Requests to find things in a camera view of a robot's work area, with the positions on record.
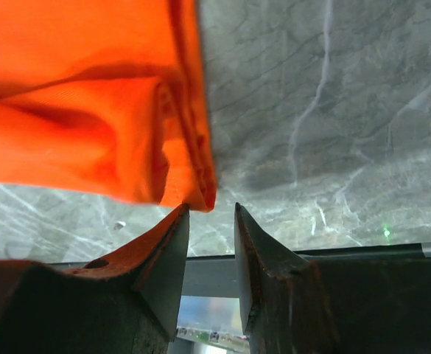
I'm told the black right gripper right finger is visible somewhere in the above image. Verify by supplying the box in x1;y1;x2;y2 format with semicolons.
234;204;431;353

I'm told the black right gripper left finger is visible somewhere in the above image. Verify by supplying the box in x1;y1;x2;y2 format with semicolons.
0;205;189;353

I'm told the orange t shirt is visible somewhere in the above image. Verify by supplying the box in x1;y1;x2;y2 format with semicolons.
0;1;217;212

